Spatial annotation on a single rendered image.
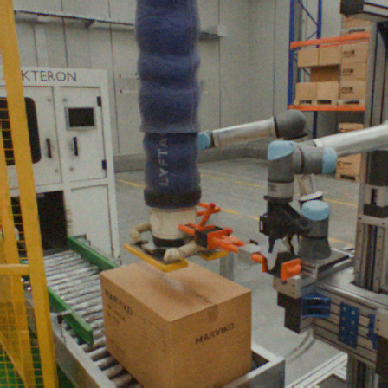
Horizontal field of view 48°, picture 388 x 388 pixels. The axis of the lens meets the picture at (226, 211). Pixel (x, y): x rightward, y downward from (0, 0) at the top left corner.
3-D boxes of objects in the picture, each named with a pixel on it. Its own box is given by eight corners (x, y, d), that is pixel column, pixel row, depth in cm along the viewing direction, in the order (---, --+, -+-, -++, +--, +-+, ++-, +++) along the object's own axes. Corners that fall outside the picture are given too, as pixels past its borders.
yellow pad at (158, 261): (123, 248, 179) (122, 237, 177) (144, 243, 185) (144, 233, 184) (164, 274, 153) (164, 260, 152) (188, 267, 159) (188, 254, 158)
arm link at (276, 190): (300, 181, 121) (279, 184, 116) (299, 197, 122) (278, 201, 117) (281, 177, 126) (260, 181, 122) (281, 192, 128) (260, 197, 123)
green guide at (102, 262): (67, 245, 357) (65, 235, 355) (79, 242, 363) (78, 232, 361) (170, 317, 237) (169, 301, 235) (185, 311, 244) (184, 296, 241)
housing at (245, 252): (236, 260, 138) (236, 247, 136) (252, 255, 142) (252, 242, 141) (250, 267, 132) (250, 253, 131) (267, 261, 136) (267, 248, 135)
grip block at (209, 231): (193, 244, 153) (192, 228, 152) (215, 238, 159) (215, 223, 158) (207, 250, 147) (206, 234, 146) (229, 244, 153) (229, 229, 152)
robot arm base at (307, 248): (311, 245, 204) (312, 225, 201) (338, 254, 193) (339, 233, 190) (289, 253, 194) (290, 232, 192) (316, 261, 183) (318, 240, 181)
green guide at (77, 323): (-4, 260, 324) (-6, 248, 322) (10, 257, 331) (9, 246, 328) (74, 352, 204) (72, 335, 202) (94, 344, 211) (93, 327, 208)
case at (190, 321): (106, 349, 207) (99, 272, 197) (176, 322, 232) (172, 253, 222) (173, 417, 162) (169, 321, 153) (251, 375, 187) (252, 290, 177)
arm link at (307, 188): (304, 230, 197) (275, 113, 186) (302, 222, 212) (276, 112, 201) (330, 224, 195) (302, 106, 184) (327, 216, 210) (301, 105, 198)
